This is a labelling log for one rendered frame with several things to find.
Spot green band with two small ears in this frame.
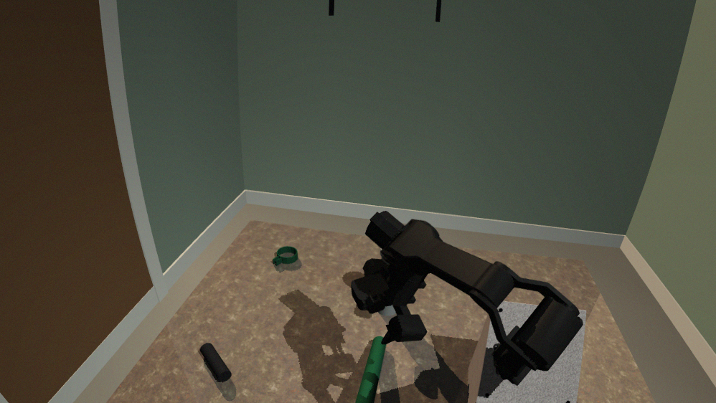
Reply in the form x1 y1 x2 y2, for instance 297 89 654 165
273 247 298 265

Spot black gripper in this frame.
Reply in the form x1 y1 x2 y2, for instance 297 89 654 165
363 258 427 345

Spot dark grey cylinder with white top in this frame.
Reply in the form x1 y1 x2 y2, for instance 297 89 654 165
378 252 396 316

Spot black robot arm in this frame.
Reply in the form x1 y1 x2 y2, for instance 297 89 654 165
351 211 583 386

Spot black cylinder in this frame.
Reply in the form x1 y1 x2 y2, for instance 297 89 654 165
200 343 232 382

